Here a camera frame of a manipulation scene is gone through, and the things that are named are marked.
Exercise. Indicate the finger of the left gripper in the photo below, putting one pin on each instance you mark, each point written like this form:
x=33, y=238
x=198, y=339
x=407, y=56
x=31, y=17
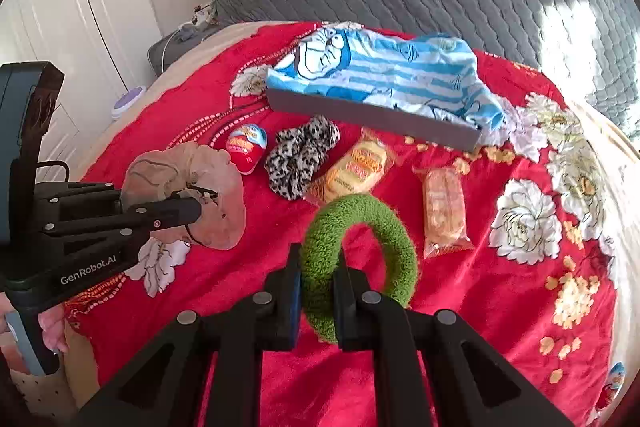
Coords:
x=157, y=216

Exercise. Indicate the snack packages at bedside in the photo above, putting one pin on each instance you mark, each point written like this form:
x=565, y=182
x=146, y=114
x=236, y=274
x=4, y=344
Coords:
x=614, y=382

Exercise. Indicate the red blue toy egg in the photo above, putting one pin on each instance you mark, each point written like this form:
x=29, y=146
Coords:
x=246, y=145

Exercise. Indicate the person's left hand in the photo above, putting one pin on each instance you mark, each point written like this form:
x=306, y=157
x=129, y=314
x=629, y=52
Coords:
x=51, y=323

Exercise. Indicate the white wardrobe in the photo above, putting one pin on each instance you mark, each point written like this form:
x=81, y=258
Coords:
x=100, y=46

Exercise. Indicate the grey bedside stool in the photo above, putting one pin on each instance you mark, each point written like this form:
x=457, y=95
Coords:
x=170, y=48

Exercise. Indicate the purple white round container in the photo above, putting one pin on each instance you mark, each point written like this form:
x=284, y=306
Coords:
x=126, y=101

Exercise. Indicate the yellow packaged rice cracker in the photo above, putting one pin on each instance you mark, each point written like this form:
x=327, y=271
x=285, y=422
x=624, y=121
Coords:
x=358, y=171

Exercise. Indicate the clear packaged wafer snack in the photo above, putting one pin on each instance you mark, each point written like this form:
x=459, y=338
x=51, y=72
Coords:
x=444, y=214

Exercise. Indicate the blue striped cartoon cloth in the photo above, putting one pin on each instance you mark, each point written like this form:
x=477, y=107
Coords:
x=434, y=76

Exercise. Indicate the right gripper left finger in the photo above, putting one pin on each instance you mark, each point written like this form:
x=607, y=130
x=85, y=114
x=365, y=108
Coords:
x=204, y=370

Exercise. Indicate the beige sheer scrunchie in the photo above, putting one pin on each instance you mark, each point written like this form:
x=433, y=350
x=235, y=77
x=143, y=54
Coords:
x=197, y=171

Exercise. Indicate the red floral bedspread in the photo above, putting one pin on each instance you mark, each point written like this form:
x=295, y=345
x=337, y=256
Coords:
x=534, y=283

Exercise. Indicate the leopard print scrunchie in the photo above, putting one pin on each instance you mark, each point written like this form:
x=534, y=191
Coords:
x=298, y=155

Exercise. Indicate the green fuzzy scrunchie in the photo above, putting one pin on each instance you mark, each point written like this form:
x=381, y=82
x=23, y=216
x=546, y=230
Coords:
x=368, y=234

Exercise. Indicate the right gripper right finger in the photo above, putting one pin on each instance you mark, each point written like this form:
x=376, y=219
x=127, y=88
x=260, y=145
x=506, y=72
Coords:
x=432, y=369

